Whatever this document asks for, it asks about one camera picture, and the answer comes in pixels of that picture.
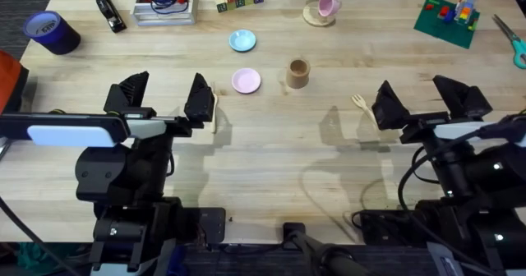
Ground wooden fork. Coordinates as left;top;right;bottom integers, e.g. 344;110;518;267
350;94;378;126

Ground black camera stand pole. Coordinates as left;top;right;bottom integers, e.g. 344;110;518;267
282;222;373;276

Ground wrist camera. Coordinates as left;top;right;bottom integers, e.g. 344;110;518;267
433;121;482;140
122;111;168;140

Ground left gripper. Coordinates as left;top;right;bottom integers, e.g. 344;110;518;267
75;71;216;205

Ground wooden cup container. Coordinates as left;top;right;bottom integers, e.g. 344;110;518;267
285;57;311;90

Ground teal scissors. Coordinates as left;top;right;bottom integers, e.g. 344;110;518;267
491;13;526;70

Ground pink plate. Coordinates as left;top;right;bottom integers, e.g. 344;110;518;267
230;67;262;95

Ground orange and black object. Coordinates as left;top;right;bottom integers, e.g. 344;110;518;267
0;48;30;115

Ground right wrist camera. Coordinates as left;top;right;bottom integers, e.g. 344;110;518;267
433;121;482;140

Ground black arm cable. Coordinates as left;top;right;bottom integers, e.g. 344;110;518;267
396;128;482;212
0;196;79;276

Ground green board with toy blocks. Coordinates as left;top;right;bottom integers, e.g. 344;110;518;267
413;0;498;50

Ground light blue plate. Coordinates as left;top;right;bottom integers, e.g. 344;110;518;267
228;29;257;53

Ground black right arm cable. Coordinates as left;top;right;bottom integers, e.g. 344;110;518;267
396;128;482;212

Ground purple tape roll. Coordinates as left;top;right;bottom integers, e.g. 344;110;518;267
22;10;82;56

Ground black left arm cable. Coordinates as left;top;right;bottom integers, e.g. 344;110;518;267
0;196;79;276

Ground black stapler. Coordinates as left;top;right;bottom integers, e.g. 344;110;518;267
92;0;127;34

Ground white box with cables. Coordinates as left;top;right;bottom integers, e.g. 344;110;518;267
130;0;200;26

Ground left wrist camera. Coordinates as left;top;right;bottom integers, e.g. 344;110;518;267
122;111;168;140

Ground wooden cup stand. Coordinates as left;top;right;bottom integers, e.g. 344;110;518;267
302;0;337;28

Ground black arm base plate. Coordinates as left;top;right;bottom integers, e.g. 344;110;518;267
351;209;417;246
198;206;227;245

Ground pink cup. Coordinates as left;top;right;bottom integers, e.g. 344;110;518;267
317;0;343;18

